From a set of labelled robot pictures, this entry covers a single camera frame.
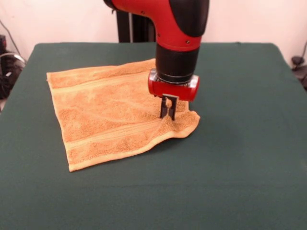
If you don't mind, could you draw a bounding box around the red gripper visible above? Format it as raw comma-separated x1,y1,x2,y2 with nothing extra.
147,69,201,121

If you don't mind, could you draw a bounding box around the yellow terry towel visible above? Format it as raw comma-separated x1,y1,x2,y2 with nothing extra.
46,58,201,173

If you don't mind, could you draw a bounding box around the dark green table cloth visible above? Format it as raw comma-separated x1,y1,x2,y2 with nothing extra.
0,42,307,230

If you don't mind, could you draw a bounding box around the black robot stand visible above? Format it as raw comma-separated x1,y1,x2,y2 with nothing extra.
112,9,158,43

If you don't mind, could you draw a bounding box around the grey wheeled stand base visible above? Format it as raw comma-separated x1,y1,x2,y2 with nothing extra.
291,55,307,91

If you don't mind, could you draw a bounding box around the black floor equipment with cables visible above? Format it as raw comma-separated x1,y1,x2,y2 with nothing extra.
0,34,26,100

